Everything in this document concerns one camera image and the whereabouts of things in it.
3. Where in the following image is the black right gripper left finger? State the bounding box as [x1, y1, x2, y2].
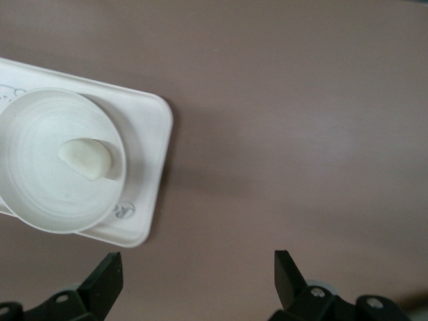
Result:
[21, 252, 124, 321]

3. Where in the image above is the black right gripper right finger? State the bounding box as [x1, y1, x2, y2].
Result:
[269, 249, 358, 321]

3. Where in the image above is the cream round plate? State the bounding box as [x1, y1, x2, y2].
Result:
[0, 87, 128, 234]

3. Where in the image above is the white half-round steamed bun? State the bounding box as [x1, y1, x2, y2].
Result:
[57, 137, 118, 182]

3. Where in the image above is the cream rabbit print tray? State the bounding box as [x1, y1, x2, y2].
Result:
[0, 57, 174, 249]

